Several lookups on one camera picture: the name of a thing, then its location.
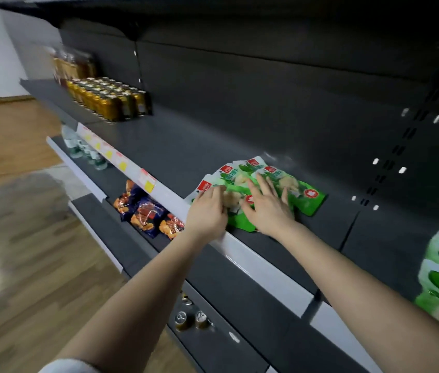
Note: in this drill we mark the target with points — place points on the person's right hand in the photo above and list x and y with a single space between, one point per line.
270 213

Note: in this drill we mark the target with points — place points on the person's left hand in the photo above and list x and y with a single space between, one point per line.
206 217

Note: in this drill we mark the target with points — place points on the person's left fingers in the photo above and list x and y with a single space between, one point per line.
211 196

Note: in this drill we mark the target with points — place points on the person's right middle finger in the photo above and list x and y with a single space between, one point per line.
272 187

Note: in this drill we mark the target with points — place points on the person's right thumb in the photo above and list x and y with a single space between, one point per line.
246 208

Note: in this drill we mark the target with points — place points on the green snack packet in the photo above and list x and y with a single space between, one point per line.
305 198
243 223
230 173
251 165
203 183

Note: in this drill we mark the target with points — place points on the person's right forearm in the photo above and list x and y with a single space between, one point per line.
359 299

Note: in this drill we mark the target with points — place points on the person's left forearm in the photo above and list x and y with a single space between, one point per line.
141 302

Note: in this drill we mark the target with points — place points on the dark blue orange snack packet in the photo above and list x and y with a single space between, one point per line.
147 217
171 226
128 200

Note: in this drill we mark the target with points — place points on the white yellow price tag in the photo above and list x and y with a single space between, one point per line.
84 132
96 142
107 151
148 182
120 163

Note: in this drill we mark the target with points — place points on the dark grey shelving unit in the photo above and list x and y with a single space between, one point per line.
281 93

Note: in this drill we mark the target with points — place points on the silver-top drink can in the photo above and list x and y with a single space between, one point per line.
181 320
201 319
186 300

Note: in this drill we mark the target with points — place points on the clear green-label water bottle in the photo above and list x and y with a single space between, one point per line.
71 141
84 149
98 159

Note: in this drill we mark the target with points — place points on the small white sticker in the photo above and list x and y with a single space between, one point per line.
234 337

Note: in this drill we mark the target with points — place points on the group of gold drink cans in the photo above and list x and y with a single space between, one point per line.
106 99

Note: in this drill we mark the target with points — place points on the row of amber drink bottles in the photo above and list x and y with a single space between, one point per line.
72 65

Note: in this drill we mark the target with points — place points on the white sleeve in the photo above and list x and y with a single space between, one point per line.
68 367

